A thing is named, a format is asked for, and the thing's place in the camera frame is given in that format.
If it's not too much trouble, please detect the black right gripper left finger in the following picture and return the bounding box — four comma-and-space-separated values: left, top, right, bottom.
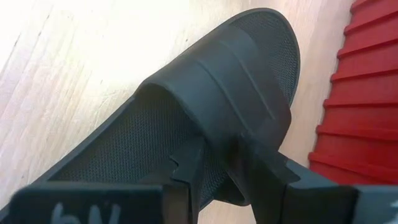
0, 136, 206, 224

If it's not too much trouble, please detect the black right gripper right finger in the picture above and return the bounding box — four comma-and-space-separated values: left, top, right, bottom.
229, 136, 356, 224

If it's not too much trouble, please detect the black slide sandal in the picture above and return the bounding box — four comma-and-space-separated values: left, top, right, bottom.
0, 7, 301, 216

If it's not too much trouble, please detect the red ribbed plastic bin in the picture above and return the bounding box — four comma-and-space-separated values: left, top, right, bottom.
307, 0, 398, 186

